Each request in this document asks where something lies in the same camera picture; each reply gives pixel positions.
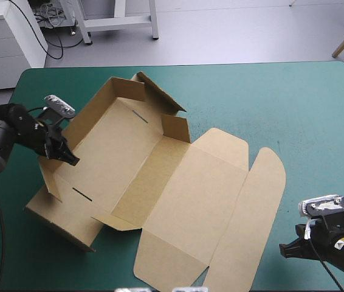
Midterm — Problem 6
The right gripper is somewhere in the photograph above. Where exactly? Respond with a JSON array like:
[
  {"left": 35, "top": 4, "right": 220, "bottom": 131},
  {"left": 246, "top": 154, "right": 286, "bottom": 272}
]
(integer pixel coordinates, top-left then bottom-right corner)
[{"left": 278, "top": 210, "right": 344, "bottom": 260}]

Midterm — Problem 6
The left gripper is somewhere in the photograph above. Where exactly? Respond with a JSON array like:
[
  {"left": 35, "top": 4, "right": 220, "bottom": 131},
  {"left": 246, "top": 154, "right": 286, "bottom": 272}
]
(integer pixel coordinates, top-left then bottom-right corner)
[{"left": 36, "top": 106, "right": 80, "bottom": 167}]

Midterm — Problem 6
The brown cardboard box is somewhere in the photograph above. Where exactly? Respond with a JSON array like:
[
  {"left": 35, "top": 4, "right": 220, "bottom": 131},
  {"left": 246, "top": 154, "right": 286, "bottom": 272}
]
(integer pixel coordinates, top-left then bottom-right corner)
[{"left": 24, "top": 71, "right": 287, "bottom": 292}]

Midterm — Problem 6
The white drawer cabinet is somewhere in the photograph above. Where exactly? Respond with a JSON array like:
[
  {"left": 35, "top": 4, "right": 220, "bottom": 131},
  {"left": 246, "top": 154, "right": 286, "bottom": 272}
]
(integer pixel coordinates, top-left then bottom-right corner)
[{"left": 0, "top": 0, "right": 49, "bottom": 92}]

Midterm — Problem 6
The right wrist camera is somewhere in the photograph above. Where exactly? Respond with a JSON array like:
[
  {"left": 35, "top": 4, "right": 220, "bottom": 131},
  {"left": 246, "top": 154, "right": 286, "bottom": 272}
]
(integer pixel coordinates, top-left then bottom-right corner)
[{"left": 298, "top": 193, "right": 344, "bottom": 219}]

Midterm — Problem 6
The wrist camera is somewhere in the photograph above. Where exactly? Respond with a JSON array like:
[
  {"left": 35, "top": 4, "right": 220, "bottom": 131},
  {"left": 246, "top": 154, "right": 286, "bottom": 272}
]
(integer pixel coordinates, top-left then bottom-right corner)
[
  {"left": 43, "top": 94, "right": 77, "bottom": 119},
  {"left": 298, "top": 193, "right": 344, "bottom": 219}
]

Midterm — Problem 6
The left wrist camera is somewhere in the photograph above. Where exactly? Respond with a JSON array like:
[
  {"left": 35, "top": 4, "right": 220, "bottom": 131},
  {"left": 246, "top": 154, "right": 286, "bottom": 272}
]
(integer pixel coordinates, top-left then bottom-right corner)
[{"left": 43, "top": 94, "right": 77, "bottom": 119}]

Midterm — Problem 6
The black floor cable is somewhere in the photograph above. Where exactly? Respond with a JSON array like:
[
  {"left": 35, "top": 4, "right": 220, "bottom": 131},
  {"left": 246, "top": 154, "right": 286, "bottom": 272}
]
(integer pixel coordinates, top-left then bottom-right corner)
[{"left": 7, "top": 0, "right": 78, "bottom": 60}]

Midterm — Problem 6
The white table frame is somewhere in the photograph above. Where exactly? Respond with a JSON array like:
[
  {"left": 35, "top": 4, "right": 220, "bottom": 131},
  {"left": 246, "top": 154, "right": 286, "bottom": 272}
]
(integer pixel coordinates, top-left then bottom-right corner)
[{"left": 76, "top": 0, "right": 161, "bottom": 47}]

